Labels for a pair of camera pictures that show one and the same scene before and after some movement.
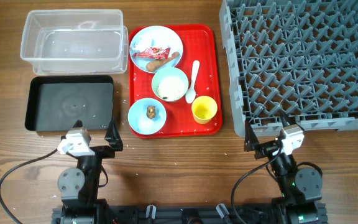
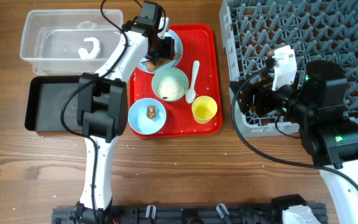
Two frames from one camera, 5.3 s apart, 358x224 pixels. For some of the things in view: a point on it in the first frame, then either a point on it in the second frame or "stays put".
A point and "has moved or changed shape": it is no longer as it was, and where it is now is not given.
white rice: [171, 88] stays put
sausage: [154, 65] stays put
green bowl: [169, 84] stays put
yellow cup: [203, 109] stays put
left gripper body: [104, 152] to [165, 48]
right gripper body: [266, 150] to [270, 101]
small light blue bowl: [146, 116] stays put
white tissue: [143, 40] has moved or changed shape
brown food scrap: [151, 111] stays put
